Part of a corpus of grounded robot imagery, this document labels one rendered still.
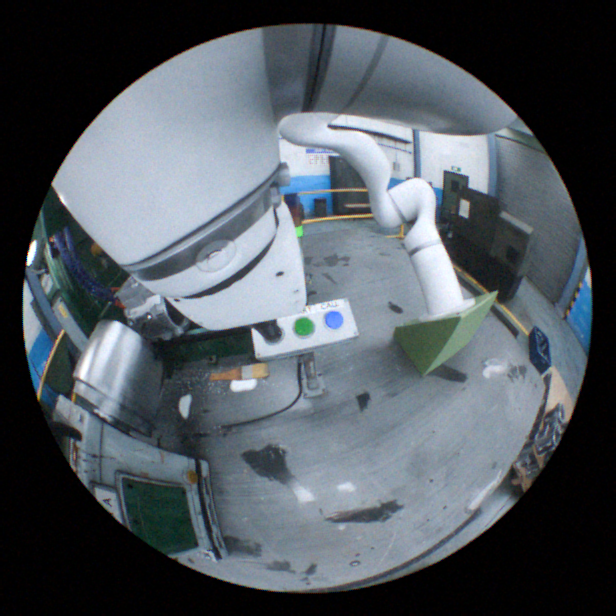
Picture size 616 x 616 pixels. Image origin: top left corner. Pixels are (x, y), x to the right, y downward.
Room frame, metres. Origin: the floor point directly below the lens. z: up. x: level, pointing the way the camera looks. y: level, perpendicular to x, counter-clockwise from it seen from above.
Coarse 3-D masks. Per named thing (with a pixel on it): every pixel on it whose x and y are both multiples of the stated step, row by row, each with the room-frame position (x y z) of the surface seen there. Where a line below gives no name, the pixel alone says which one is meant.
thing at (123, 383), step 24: (96, 336) 0.13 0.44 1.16; (120, 336) 0.16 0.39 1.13; (96, 360) 0.08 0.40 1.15; (120, 360) 0.11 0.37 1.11; (144, 360) 0.15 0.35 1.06; (96, 384) 0.03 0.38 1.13; (120, 384) 0.06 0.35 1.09; (144, 384) 0.10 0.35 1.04; (96, 408) -0.01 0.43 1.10; (120, 408) 0.02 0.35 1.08; (144, 408) 0.05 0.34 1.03; (144, 432) 0.00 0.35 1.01
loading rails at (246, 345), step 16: (192, 336) 0.34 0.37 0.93; (208, 336) 0.34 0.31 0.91; (224, 336) 0.35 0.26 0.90; (240, 336) 0.36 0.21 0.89; (176, 352) 0.32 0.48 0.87; (192, 352) 0.33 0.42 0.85; (208, 352) 0.34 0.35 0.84; (224, 352) 0.34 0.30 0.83; (240, 352) 0.35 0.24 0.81; (176, 368) 0.28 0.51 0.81
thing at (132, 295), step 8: (136, 280) 0.43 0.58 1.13; (128, 288) 0.39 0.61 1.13; (136, 288) 0.34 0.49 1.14; (144, 288) 0.37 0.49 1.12; (120, 296) 0.33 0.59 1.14; (128, 296) 0.33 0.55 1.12; (136, 296) 0.34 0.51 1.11; (144, 296) 0.35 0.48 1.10; (128, 304) 0.33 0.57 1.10; (136, 304) 0.33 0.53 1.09; (144, 304) 0.34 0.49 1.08
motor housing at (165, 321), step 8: (152, 296) 0.36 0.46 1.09; (168, 304) 0.45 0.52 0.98; (160, 312) 0.32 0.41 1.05; (168, 312) 0.44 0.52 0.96; (176, 312) 0.43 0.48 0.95; (136, 320) 0.30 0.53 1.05; (144, 320) 0.30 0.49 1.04; (160, 320) 0.31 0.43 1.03; (168, 320) 0.32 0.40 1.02; (176, 320) 0.40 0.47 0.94; (184, 320) 0.40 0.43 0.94; (136, 328) 0.29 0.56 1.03; (144, 328) 0.30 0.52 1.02; (152, 328) 0.30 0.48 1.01; (160, 328) 0.31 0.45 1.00; (168, 328) 0.31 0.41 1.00; (184, 328) 0.36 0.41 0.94; (152, 336) 0.30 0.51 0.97; (160, 336) 0.31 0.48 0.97
